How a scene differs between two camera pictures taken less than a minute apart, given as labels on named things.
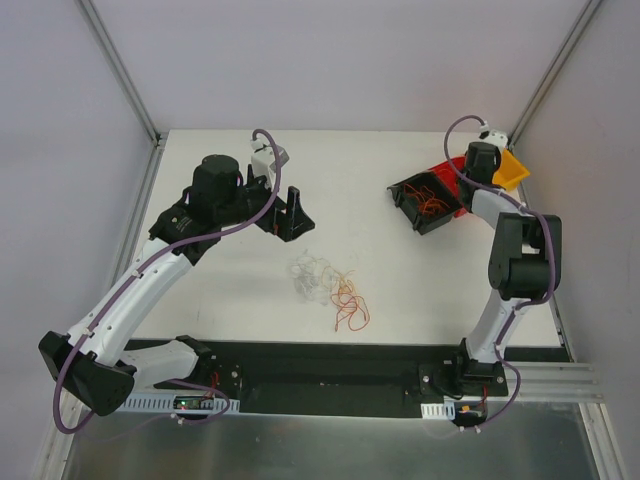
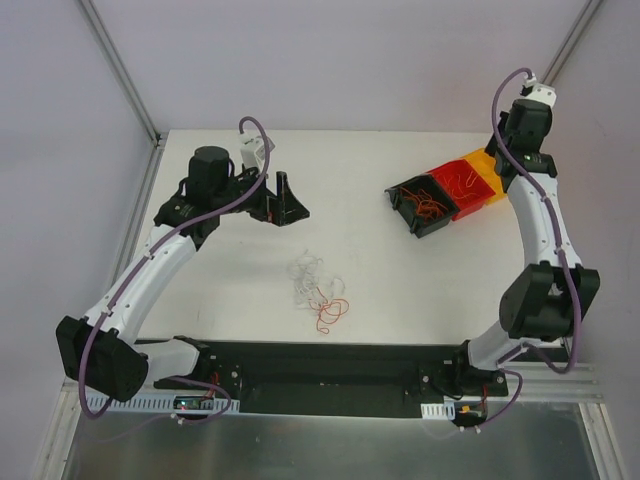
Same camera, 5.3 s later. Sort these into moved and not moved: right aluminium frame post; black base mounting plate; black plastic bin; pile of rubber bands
Moved: pile of rubber bands
Not moved: black plastic bin; right aluminium frame post; black base mounting plate
